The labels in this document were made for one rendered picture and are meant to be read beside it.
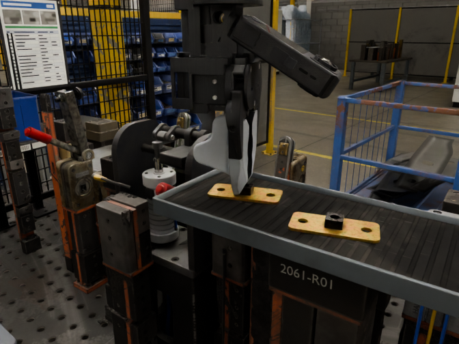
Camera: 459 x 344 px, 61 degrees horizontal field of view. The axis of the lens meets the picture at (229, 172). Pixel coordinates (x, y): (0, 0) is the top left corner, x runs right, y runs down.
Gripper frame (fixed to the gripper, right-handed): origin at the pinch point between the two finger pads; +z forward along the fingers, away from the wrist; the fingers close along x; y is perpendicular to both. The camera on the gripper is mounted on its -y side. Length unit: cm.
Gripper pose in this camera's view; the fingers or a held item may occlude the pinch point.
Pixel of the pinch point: (245, 180)
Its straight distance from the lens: 45.2
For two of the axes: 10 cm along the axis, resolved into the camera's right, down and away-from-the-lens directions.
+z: 0.0, 9.4, 3.4
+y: -9.6, -0.9, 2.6
